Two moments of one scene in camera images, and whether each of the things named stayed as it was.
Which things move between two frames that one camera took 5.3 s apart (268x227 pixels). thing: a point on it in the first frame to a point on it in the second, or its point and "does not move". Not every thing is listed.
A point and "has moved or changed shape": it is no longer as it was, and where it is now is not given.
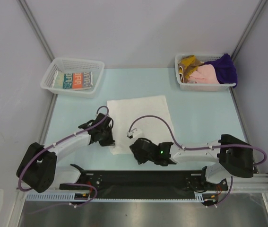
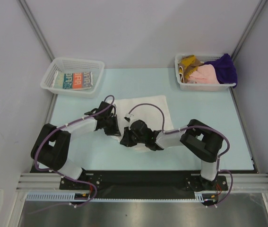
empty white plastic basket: (75, 76) does not move
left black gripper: (110, 141) to (115, 131)
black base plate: (143, 184) does not move
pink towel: (206, 74) does not move
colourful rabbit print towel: (77, 81) does not move
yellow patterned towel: (187, 65) does not move
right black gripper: (138, 151) to (129, 138)
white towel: (123, 112) has moved or changed shape
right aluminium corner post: (249, 27) does not move
